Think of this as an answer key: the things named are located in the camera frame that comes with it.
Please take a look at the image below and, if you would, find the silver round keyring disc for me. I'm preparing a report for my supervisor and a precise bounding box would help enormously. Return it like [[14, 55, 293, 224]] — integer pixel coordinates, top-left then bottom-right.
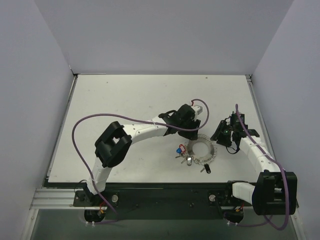
[[186, 134, 217, 166]]

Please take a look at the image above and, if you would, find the red tagged key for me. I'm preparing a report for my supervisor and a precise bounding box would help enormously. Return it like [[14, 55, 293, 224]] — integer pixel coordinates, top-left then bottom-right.
[[179, 144, 186, 153]]

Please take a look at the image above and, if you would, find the black tagged key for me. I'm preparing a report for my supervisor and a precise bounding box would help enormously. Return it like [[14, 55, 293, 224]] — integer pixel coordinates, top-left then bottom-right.
[[200, 164, 211, 174]]

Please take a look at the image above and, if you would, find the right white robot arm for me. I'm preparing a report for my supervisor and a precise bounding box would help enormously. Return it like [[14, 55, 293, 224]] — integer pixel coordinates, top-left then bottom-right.
[[210, 112, 298, 215]]

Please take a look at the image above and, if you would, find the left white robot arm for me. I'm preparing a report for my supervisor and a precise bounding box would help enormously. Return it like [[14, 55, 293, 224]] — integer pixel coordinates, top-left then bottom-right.
[[84, 104, 203, 206]]

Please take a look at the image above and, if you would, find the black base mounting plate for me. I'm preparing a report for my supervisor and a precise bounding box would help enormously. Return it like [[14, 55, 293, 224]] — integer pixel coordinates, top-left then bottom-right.
[[73, 182, 249, 222]]

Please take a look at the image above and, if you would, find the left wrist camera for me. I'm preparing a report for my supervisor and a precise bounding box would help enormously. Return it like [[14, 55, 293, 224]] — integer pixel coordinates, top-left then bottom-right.
[[191, 105, 203, 116]]

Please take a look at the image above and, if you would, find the aluminium front rail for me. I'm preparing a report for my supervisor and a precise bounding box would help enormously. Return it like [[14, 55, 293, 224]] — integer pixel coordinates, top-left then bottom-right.
[[30, 188, 80, 210]]

